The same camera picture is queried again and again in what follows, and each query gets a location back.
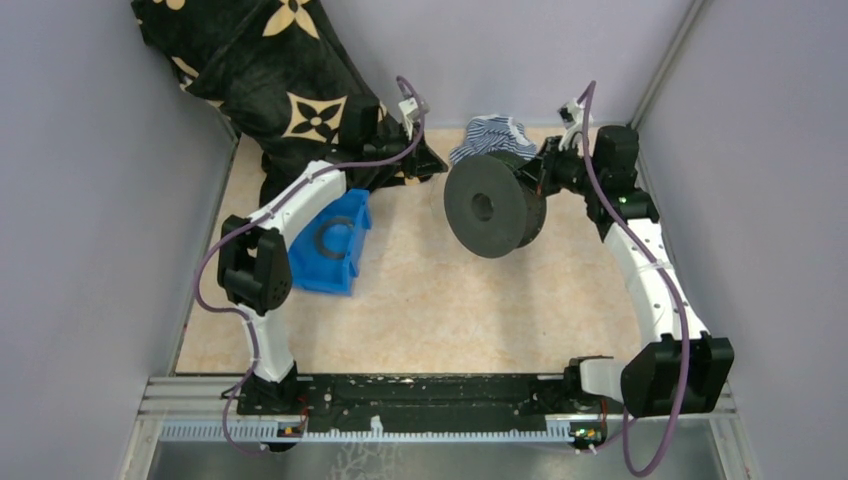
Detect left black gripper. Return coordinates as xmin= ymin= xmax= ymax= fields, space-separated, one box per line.
xmin=364 ymin=119 xmax=448 ymax=179

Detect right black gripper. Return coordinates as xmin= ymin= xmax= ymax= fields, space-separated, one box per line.
xmin=509 ymin=135 xmax=602 ymax=198

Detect black cable spool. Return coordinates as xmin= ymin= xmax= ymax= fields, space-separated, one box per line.
xmin=443 ymin=151 xmax=547 ymax=259

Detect blue plastic bin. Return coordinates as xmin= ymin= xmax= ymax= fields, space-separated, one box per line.
xmin=288 ymin=189 xmax=372 ymax=296

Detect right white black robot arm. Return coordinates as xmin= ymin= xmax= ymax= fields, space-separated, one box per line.
xmin=520 ymin=125 xmax=735 ymax=418

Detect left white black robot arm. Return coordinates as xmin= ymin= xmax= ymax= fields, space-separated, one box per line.
xmin=201 ymin=92 xmax=429 ymax=414

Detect blue white striped cloth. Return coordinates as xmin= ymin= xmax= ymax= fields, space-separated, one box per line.
xmin=449 ymin=114 xmax=538 ymax=165

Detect black beige floral blanket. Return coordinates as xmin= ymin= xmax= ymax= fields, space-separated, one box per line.
xmin=131 ymin=1 xmax=431 ymax=204

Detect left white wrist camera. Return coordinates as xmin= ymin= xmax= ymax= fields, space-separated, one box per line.
xmin=398 ymin=96 xmax=429 ymax=135

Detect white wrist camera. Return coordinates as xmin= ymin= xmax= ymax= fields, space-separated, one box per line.
xmin=558 ymin=98 xmax=585 ymax=151
xmin=398 ymin=96 xmax=429 ymax=135

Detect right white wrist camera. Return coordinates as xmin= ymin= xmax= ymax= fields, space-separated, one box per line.
xmin=558 ymin=98 xmax=585 ymax=151

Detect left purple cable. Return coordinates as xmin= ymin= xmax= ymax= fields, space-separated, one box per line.
xmin=192 ymin=74 xmax=429 ymax=457

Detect purple cable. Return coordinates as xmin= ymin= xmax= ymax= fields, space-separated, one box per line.
xmin=576 ymin=80 xmax=692 ymax=478
xmin=192 ymin=74 xmax=429 ymax=457

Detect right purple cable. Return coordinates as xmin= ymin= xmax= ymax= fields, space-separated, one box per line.
xmin=576 ymin=80 xmax=692 ymax=478

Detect aluminium frame rail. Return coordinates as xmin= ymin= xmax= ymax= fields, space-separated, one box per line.
xmin=135 ymin=374 xmax=740 ymax=425

